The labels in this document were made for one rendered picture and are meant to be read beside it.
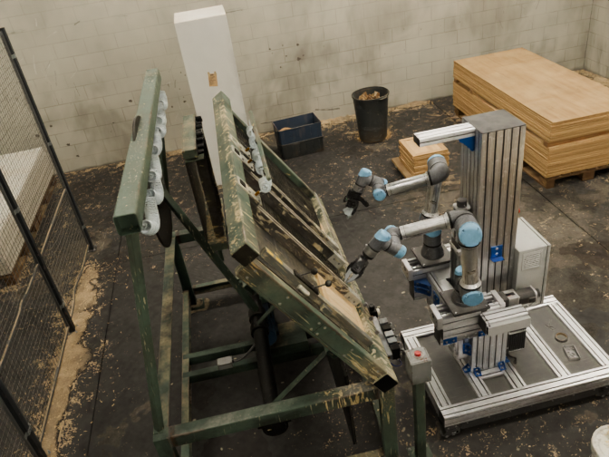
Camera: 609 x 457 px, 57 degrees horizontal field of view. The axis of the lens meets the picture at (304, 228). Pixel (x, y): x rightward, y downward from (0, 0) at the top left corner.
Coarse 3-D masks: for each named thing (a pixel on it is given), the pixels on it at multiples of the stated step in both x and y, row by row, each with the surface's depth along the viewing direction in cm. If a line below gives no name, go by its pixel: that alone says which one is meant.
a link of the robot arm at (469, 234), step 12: (468, 216) 292; (456, 228) 294; (468, 228) 285; (480, 228) 287; (468, 240) 287; (480, 240) 287; (468, 252) 294; (468, 264) 299; (468, 276) 303; (468, 288) 306; (480, 288) 309; (468, 300) 309; (480, 300) 309
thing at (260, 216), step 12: (252, 192) 311; (252, 204) 312; (264, 216) 317; (264, 228) 321; (276, 228) 323; (288, 240) 328; (300, 252) 334; (312, 264) 340; (324, 276) 347; (336, 276) 354; (336, 288) 353; (348, 288) 357; (348, 300) 360; (360, 300) 362
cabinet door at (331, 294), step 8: (320, 280) 338; (320, 288) 330; (328, 288) 342; (328, 296) 332; (336, 296) 346; (336, 304) 334; (344, 304) 348; (352, 304) 361; (344, 312) 336; (352, 312) 349; (352, 320) 337; (360, 320) 351
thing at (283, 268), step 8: (264, 248) 289; (264, 256) 287; (272, 256) 288; (272, 264) 290; (280, 264) 291; (280, 272) 294; (288, 272) 295; (296, 280) 299; (312, 296) 306; (320, 296) 310; (320, 304) 310; (328, 304) 312; (336, 312) 315; (344, 320) 320; (352, 328) 324; (360, 328) 331; (360, 336) 328; (368, 336) 333; (368, 344) 333
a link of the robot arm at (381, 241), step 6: (378, 234) 292; (384, 234) 291; (390, 234) 295; (372, 240) 294; (378, 240) 292; (384, 240) 292; (390, 240) 294; (372, 246) 294; (378, 246) 293; (384, 246) 293; (378, 252) 297
